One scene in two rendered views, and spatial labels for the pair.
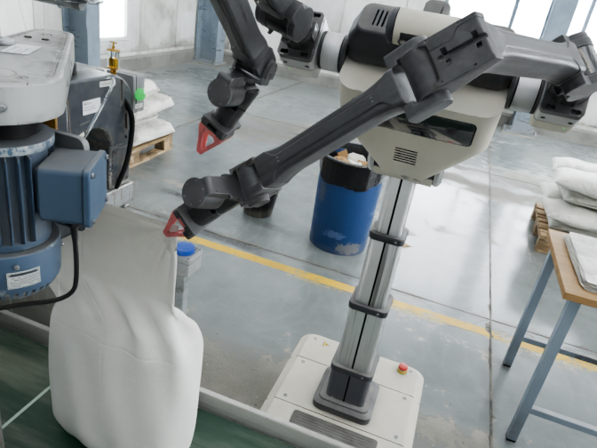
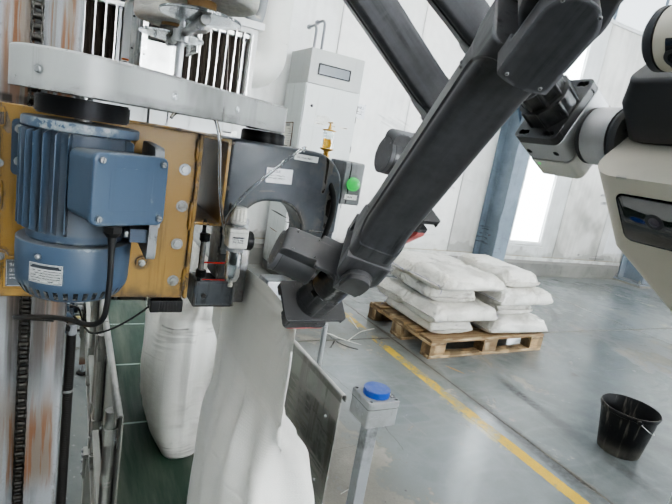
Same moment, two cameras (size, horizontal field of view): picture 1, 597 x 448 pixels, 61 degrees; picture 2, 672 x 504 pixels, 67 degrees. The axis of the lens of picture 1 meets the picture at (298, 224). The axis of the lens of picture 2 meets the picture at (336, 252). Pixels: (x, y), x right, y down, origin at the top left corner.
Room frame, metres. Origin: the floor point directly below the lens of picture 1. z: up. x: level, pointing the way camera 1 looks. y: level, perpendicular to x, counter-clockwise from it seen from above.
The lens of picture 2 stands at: (0.45, -0.34, 1.36)
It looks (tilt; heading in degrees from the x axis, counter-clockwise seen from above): 12 degrees down; 46
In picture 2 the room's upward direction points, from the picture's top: 10 degrees clockwise
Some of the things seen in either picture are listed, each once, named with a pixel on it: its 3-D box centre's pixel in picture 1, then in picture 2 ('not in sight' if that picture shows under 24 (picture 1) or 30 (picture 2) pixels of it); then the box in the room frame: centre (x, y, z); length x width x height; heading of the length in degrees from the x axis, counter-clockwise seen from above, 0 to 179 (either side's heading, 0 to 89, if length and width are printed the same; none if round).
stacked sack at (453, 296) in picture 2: not in sight; (432, 283); (3.69, 1.90, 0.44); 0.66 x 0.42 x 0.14; 69
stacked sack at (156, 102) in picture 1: (135, 102); (508, 291); (4.27, 1.55, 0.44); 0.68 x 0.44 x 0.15; 165
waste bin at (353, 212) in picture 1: (346, 199); not in sight; (3.19, -0.29, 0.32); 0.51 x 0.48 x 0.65; 165
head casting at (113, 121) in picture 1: (43, 120); (260, 198); (1.10, 0.61, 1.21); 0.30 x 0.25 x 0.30; 75
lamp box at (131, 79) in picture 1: (125, 91); (344, 181); (1.21, 0.47, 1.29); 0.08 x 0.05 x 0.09; 75
